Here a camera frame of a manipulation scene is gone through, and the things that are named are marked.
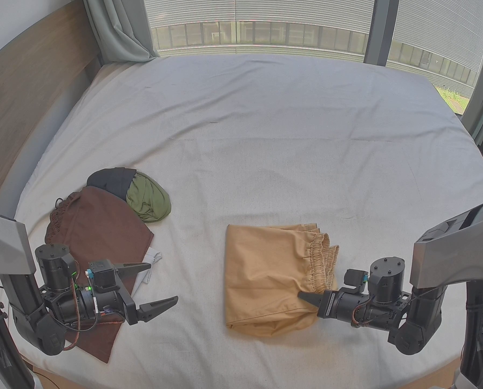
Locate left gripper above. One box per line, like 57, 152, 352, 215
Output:
78, 262, 180, 326

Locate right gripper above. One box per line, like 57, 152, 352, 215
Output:
318, 289, 372, 324

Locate tan shorts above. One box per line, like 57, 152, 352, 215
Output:
224, 223, 341, 337

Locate bed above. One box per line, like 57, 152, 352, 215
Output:
0, 0, 483, 389

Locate white garment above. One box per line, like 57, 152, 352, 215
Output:
132, 247, 163, 295

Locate brown shorts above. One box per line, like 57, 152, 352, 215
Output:
47, 187, 155, 364

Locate green garment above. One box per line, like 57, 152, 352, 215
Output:
126, 171, 172, 224

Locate black garment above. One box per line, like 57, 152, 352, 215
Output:
86, 168, 137, 201

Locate grey-green curtain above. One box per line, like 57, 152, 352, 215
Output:
79, 0, 160, 64

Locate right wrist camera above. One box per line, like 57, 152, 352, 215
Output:
343, 269, 368, 290

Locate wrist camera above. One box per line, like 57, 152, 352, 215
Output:
343, 269, 368, 290
86, 259, 119, 293

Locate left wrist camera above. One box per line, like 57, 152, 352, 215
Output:
86, 259, 119, 293

